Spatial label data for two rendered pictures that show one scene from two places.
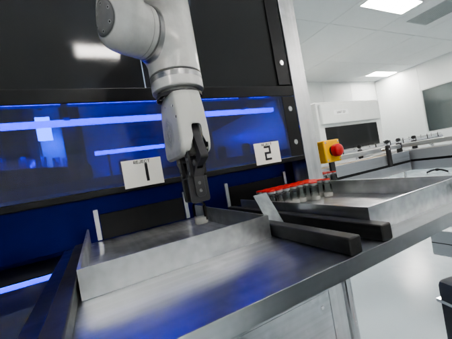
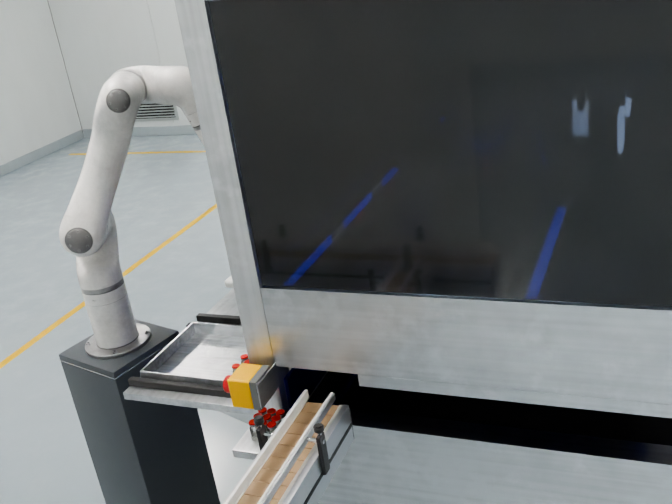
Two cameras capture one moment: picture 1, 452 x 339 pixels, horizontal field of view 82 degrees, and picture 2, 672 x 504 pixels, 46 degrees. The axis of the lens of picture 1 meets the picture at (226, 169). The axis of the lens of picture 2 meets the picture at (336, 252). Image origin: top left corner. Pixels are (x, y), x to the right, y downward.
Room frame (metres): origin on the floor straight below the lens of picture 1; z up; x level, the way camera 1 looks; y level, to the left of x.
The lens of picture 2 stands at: (2.17, -1.08, 1.91)
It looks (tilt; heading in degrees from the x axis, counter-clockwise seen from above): 23 degrees down; 142
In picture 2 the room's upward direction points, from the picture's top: 8 degrees counter-clockwise
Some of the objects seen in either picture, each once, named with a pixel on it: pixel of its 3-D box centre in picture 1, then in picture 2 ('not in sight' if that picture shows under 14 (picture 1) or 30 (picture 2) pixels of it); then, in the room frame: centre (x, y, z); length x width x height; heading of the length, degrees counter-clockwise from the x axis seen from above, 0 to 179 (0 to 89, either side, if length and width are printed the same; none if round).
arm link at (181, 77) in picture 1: (177, 87); not in sight; (0.43, 0.06, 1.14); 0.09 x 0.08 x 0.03; 27
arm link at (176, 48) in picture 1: (167, 38); not in sight; (0.43, 0.06, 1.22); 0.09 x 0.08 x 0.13; 143
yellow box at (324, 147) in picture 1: (324, 152); (250, 386); (0.87, -0.33, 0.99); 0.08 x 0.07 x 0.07; 27
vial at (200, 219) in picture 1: (200, 210); not in sight; (0.43, 0.05, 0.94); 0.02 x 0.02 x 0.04
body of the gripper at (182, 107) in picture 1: (183, 124); not in sight; (0.43, 0.05, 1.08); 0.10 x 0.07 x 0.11; 27
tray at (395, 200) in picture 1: (333, 197); (223, 356); (0.55, -0.21, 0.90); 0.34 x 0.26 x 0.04; 26
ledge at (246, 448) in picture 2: not in sight; (274, 439); (0.91, -0.33, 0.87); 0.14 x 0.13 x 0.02; 27
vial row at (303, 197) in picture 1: (297, 193); not in sight; (0.65, -0.17, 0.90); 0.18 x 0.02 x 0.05; 116
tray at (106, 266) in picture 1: (161, 233); not in sight; (0.50, 0.14, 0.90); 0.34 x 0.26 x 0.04; 27
